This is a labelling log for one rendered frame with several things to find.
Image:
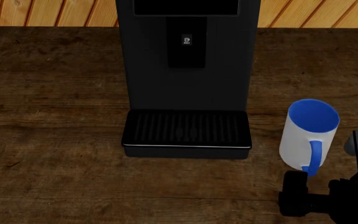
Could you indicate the black coffee machine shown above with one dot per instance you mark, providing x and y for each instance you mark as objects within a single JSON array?
[{"x": 154, "y": 70}]

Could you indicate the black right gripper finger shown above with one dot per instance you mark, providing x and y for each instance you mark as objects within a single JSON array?
[
  {"x": 340, "y": 186},
  {"x": 294, "y": 193}
]

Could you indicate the black ribbed drip tray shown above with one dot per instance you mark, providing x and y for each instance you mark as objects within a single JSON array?
[{"x": 185, "y": 130}]

